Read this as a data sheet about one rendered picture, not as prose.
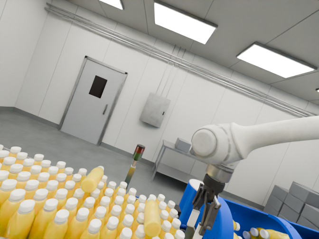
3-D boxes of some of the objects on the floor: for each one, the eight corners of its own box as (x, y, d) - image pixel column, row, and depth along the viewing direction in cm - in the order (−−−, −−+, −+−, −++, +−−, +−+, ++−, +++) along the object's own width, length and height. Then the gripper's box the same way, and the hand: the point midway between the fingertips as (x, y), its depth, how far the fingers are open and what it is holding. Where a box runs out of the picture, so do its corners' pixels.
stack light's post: (80, 303, 108) (135, 168, 103) (75, 302, 108) (130, 166, 103) (83, 296, 112) (136, 165, 107) (78, 295, 112) (130, 164, 107)
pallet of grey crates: (345, 278, 266) (373, 220, 261) (305, 262, 264) (333, 203, 259) (287, 226, 386) (306, 186, 381) (259, 216, 384) (278, 174, 379)
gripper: (240, 195, 46) (212, 261, 47) (212, 170, 65) (193, 217, 66) (220, 188, 45) (192, 255, 46) (198, 164, 64) (178, 212, 65)
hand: (195, 226), depth 56 cm, fingers open, 6 cm apart
